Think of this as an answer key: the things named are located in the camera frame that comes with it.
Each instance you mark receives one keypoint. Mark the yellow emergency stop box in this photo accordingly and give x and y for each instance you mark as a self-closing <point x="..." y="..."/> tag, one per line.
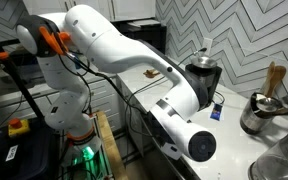
<point x="19" y="128"/>

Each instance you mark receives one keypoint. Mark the wooden plank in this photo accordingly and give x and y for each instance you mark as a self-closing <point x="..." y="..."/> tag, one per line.
<point x="112" y="146"/>

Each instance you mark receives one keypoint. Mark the white wall outlet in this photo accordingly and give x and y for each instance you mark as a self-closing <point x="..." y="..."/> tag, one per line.
<point x="207" y="44"/>

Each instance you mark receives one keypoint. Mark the blue packet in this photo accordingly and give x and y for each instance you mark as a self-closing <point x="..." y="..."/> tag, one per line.
<point x="216" y="111"/>

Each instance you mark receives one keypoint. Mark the black case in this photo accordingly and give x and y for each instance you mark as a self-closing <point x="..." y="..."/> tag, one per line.
<point x="27" y="153"/>

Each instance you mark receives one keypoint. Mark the wooden spatula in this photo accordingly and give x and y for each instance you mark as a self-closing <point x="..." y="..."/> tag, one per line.
<point x="269" y="76"/>

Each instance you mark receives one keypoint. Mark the large wooden spoon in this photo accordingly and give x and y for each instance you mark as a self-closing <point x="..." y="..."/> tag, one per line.
<point x="277" y="76"/>

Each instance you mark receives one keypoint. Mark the orange clamp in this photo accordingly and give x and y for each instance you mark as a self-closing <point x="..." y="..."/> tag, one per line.
<point x="2" y="55"/>

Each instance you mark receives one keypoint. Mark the black kitchen appliance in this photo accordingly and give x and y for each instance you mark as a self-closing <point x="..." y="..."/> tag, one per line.
<point x="150" y="35"/>

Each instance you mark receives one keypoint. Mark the white cabinet drawers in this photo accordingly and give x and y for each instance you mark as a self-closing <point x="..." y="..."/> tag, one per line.
<point x="100" y="96"/>

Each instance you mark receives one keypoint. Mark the black tripod pole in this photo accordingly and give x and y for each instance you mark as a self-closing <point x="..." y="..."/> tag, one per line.
<point x="14" y="73"/>

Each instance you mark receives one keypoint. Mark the steel ladle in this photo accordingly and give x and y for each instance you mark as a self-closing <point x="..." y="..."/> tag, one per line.
<point x="267" y="104"/>

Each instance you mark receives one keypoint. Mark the dark dishwasher front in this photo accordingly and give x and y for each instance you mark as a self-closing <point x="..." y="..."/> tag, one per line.
<point x="140" y="156"/>

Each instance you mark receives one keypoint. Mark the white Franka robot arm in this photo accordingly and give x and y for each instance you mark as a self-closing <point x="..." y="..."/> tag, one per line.
<point x="117" y="53"/>

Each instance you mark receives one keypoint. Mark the white upper cabinet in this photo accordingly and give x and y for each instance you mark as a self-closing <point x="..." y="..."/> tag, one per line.
<point x="130" y="8"/>

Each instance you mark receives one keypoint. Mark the steel glass bowl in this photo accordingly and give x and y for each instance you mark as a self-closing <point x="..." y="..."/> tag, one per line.
<point x="277" y="160"/>

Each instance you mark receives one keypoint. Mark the black steel coffee machine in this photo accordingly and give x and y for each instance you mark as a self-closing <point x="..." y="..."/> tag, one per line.
<point x="214" y="80"/>

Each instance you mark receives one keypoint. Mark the steel utensil holder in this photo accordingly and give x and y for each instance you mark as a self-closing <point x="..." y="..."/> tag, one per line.
<point x="255" y="120"/>

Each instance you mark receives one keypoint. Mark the robot base green light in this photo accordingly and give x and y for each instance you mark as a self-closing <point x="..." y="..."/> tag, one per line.
<point x="84" y="155"/>

